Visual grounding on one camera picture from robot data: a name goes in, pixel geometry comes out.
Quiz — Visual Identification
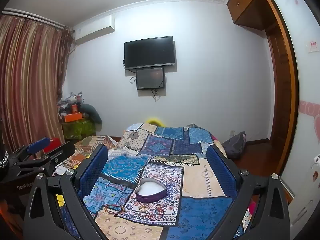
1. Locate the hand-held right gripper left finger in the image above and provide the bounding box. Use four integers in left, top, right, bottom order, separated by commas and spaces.
23, 144, 110, 240

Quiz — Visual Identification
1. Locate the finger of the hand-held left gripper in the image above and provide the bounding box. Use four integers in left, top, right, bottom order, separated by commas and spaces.
9, 137, 51, 167
14, 141, 76, 180

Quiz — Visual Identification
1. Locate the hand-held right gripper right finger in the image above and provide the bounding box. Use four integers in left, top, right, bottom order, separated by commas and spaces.
206, 145, 292, 240

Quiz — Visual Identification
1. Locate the purple heart-shaped box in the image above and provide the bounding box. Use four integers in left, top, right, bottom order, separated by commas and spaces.
135, 177, 167, 203

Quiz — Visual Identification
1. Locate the gold bangle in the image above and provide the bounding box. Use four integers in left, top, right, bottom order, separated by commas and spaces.
138, 204, 149, 218

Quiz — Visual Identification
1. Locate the large red box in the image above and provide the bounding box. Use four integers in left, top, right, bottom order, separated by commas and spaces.
42, 137, 61, 155

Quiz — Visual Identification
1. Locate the green cloth-covered table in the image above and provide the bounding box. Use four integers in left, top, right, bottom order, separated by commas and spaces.
61, 119, 97, 140

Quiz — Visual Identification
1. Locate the dark grey backpack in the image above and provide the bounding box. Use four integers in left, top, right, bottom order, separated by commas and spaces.
221, 131, 247, 159

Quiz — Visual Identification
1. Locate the dark cloth with white trim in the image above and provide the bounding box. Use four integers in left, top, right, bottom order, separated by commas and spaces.
0, 120, 10, 173

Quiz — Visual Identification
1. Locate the flat orange box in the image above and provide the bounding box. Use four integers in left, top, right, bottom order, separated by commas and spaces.
64, 112, 83, 122

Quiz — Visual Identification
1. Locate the pink cloth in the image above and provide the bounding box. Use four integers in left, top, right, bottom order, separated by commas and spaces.
247, 197, 259, 215

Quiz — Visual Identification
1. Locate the pile of clutter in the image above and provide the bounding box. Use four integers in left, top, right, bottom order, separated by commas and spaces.
57, 91, 84, 117

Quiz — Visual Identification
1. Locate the blue patchwork blanket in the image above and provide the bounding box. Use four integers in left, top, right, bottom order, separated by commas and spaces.
57, 122, 253, 240

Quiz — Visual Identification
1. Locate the striped brown curtain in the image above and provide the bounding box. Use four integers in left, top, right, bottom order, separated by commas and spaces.
0, 12, 73, 155

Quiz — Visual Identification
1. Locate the brown wooden door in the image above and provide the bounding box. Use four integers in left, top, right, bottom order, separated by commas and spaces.
266, 27, 286, 142

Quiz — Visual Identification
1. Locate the small black monitor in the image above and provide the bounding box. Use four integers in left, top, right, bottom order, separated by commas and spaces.
136, 67, 165, 90

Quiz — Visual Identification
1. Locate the white wardrobe door with hearts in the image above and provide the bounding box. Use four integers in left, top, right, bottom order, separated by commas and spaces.
270, 0, 320, 230

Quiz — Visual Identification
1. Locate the wooden overhead cabinet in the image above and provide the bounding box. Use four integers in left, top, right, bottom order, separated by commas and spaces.
226, 0, 275, 30

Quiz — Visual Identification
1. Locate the wooden wardrobe frame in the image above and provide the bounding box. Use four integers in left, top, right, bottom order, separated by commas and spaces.
261, 0, 300, 203

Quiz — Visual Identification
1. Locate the white wall air conditioner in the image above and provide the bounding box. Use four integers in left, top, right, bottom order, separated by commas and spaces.
72, 15, 116, 46

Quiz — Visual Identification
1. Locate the white curtain rail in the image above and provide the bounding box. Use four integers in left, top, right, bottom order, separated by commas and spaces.
1, 8, 73, 32

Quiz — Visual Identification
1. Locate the black wall television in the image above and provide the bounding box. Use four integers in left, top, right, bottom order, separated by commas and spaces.
124, 36, 176, 70

